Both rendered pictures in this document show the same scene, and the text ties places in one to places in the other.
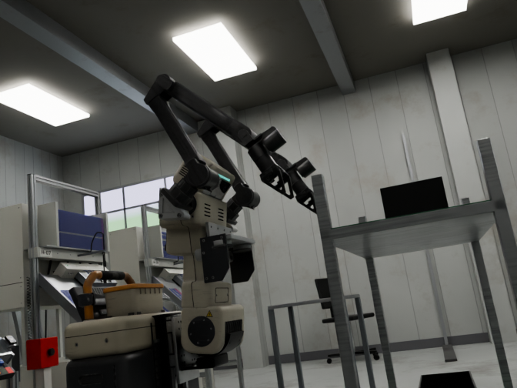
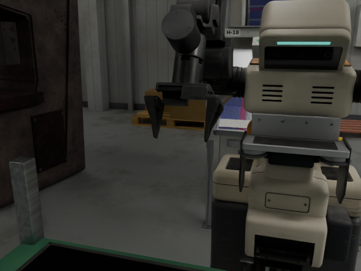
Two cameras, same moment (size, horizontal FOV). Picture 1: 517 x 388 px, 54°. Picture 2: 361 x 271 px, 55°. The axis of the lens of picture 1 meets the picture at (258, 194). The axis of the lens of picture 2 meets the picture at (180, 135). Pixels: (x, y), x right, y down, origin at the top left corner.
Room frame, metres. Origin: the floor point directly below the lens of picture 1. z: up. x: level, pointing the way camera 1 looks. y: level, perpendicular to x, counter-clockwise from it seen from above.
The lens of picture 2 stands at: (1.57, -0.71, 1.29)
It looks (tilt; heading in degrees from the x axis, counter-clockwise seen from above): 15 degrees down; 88
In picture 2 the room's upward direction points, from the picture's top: straight up
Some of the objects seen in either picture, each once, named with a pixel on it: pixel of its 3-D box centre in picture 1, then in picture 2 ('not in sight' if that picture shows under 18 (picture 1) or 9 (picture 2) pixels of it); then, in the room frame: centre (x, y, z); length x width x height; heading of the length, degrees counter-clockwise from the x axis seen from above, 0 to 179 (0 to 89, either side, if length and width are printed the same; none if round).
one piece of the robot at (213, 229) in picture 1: (225, 252); (291, 156); (1.89, 0.15, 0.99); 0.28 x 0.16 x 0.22; 162
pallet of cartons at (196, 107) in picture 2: not in sight; (178, 107); (1.69, 4.80, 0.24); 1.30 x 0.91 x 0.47; 163
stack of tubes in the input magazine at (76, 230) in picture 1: (76, 232); not in sight; (3.77, 1.41, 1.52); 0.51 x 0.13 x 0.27; 162
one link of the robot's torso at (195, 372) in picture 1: (211, 341); (302, 239); (1.99, 0.25, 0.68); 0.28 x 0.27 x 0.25; 162
